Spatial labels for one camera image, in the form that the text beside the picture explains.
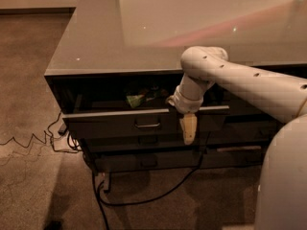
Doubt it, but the grey drawer cabinet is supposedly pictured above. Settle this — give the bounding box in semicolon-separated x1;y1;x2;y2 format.
43;0;307;194

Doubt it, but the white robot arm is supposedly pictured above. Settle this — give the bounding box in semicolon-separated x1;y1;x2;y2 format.
168;46;307;230

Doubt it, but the thick black cable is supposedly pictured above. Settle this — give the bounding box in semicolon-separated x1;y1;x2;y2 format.
91;134;212;230

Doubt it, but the green snack bag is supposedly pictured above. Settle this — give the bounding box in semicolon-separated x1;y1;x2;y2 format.
125;85;171;109

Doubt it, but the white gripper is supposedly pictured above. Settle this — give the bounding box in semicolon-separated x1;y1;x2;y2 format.
166;87;203;145

